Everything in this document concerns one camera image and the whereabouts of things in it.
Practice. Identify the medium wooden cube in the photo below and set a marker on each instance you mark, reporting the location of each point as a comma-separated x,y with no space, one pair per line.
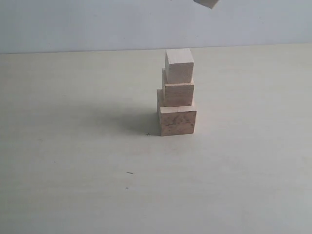
180,94

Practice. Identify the pale wooden cube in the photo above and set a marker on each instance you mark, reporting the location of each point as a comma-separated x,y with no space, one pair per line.
179,64

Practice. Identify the small wooden cube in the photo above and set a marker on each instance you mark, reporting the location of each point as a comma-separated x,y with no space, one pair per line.
207,3

